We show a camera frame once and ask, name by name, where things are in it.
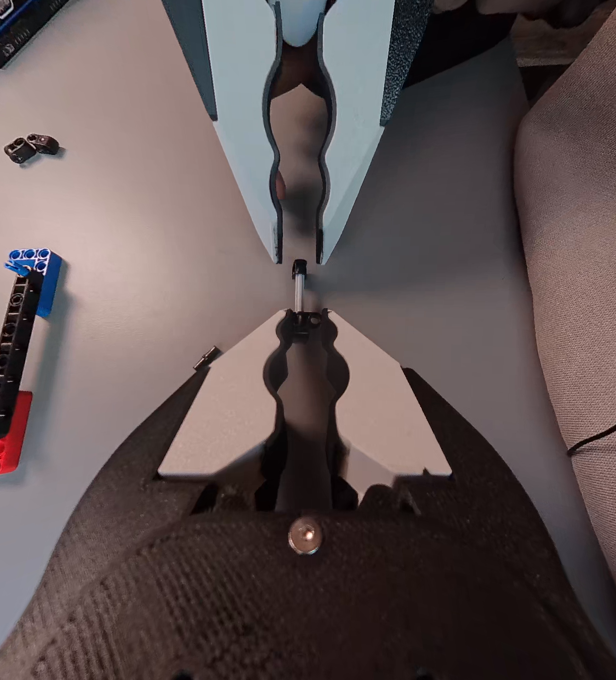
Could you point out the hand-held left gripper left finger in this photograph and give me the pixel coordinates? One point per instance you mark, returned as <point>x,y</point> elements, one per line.
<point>223,419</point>

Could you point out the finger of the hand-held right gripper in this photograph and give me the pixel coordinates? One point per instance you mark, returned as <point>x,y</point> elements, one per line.
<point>358,79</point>
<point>238,79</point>

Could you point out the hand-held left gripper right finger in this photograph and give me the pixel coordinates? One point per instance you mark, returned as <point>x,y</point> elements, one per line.
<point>393,419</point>

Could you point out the small black pin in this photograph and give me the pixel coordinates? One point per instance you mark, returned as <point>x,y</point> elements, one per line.
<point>298,292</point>

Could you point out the black lego pin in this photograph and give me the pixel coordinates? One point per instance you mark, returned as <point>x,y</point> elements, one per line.
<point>206,358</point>

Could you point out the black red blue lego beam assembly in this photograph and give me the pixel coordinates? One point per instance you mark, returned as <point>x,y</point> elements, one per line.
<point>13,345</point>

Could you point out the white blue red lego car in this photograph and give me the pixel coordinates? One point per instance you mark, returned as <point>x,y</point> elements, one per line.
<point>15,32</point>

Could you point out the person's right hand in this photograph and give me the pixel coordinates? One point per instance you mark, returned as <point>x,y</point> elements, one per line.
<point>294,72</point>

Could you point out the person's beige sweatshirt torso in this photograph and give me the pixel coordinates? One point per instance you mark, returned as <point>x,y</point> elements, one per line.
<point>589,265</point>

